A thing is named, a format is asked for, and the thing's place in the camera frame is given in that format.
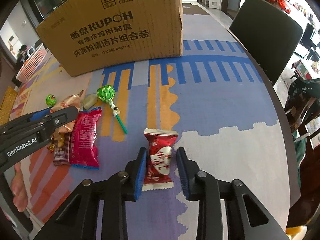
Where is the red white candy packet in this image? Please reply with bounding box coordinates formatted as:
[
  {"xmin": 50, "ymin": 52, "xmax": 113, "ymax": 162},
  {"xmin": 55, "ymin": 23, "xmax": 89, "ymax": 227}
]
[{"xmin": 142, "ymin": 128, "xmax": 178, "ymax": 191}]

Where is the green lollipop with stick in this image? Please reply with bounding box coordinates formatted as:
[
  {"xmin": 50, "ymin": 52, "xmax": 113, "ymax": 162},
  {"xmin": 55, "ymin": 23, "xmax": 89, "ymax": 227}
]
[{"xmin": 45, "ymin": 94, "xmax": 56, "ymax": 107}]

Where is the gold tan snack bag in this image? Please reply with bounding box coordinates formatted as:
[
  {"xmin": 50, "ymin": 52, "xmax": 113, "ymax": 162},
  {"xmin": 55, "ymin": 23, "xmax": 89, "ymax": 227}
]
[{"xmin": 50, "ymin": 90, "xmax": 84, "ymax": 133}]

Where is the purple Costa coffee packet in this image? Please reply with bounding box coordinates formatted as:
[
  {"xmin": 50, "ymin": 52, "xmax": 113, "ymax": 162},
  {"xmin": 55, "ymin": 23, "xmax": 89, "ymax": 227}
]
[{"xmin": 53, "ymin": 133, "xmax": 71, "ymax": 166}]

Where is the red gold foil candy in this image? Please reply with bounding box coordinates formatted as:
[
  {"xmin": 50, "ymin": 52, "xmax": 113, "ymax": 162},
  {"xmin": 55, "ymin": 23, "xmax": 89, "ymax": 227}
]
[{"xmin": 47, "ymin": 135, "xmax": 58, "ymax": 153}]

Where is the pale green candy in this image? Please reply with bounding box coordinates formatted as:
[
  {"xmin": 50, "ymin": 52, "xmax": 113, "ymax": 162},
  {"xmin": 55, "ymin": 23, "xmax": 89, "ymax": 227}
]
[{"xmin": 82, "ymin": 94, "xmax": 98, "ymax": 110}]

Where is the pink snack packet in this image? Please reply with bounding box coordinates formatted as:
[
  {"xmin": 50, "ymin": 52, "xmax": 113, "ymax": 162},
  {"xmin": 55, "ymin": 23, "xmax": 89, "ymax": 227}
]
[{"xmin": 69, "ymin": 107, "xmax": 102, "ymax": 170}]

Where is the person's left hand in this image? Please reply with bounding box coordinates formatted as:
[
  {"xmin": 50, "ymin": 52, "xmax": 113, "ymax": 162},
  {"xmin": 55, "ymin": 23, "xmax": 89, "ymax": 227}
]
[{"xmin": 11, "ymin": 162, "xmax": 28, "ymax": 212}]

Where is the yellow woven tissue box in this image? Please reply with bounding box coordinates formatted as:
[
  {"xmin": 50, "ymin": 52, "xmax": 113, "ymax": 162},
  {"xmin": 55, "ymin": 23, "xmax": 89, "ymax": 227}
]
[{"xmin": 0, "ymin": 86, "xmax": 18, "ymax": 126}]

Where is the white fruit basket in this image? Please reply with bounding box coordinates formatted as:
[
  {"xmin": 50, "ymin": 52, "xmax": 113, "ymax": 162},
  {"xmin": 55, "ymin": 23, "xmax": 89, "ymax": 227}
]
[{"xmin": 16, "ymin": 42, "xmax": 47, "ymax": 83}]

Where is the colourful patterned table mat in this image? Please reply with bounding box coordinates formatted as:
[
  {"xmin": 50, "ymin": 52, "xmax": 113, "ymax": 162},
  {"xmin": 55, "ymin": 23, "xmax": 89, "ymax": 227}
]
[{"xmin": 10, "ymin": 4, "xmax": 291, "ymax": 239}]

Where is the brown cardboard box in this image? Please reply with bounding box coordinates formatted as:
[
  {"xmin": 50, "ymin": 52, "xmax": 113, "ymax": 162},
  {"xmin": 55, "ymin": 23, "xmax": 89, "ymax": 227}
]
[{"xmin": 36, "ymin": 0, "xmax": 183, "ymax": 76}]

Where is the green bag on chair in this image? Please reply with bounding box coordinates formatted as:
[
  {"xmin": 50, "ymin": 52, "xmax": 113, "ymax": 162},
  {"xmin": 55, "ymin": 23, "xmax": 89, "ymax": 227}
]
[{"xmin": 292, "ymin": 131, "xmax": 307, "ymax": 179}]

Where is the red wooden chair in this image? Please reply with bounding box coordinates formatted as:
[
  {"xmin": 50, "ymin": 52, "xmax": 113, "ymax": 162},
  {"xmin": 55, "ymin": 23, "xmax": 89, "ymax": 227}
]
[{"xmin": 284, "ymin": 94, "xmax": 319, "ymax": 228}]

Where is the dark chair at right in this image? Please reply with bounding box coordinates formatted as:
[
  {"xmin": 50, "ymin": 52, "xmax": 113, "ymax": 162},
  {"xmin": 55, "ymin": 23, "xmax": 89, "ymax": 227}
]
[{"xmin": 229, "ymin": 0, "xmax": 303, "ymax": 84}]

